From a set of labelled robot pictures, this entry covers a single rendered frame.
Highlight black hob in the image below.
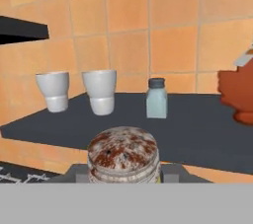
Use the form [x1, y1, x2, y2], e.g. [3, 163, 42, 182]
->
[0, 160, 58, 185]

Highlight black cabinet shelf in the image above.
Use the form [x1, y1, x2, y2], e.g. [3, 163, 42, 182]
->
[0, 15, 50, 45]

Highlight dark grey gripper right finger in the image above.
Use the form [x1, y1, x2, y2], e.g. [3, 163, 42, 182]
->
[159, 163, 212, 185]

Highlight white cup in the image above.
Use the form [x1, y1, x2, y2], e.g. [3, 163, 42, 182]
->
[81, 69, 118, 116]
[35, 71, 70, 113]

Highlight pale blue shaker grey cap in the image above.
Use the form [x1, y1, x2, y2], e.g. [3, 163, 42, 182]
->
[145, 77, 169, 119]

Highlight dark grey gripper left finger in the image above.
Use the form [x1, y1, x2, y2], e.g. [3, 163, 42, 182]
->
[49, 164, 92, 185]

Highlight orange-red condiment bottle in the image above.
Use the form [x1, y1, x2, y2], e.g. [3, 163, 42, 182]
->
[216, 47, 253, 126]

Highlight dark grey cabinet shelf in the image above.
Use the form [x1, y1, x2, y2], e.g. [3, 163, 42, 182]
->
[0, 91, 253, 176]

